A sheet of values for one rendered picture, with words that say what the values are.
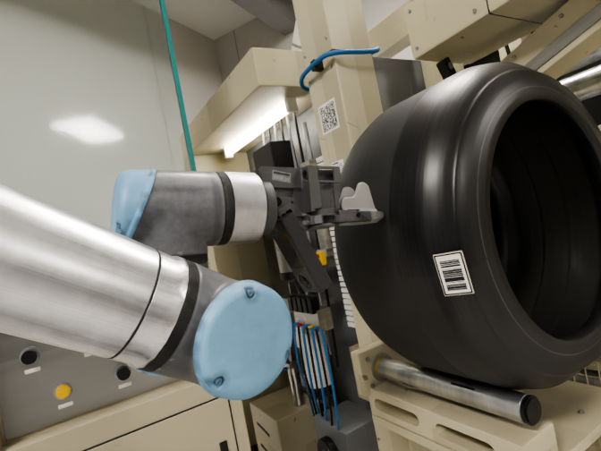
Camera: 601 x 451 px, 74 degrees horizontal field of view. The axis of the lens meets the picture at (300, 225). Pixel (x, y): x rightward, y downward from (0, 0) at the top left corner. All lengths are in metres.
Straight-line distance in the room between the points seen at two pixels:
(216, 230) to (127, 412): 0.74
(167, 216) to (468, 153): 0.41
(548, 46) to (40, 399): 1.42
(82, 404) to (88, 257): 0.90
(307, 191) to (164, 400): 0.76
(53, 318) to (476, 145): 0.54
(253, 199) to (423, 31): 0.84
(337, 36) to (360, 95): 0.15
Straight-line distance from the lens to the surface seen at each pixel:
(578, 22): 1.14
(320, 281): 0.53
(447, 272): 0.58
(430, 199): 0.59
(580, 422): 0.95
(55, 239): 0.28
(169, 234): 0.44
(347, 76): 1.05
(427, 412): 0.85
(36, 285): 0.28
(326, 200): 0.55
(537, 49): 1.17
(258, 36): 4.94
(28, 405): 1.16
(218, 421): 1.20
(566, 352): 0.77
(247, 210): 0.46
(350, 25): 1.13
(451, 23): 1.15
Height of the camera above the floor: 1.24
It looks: 1 degrees up
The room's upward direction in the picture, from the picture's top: 11 degrees counter-clockwise
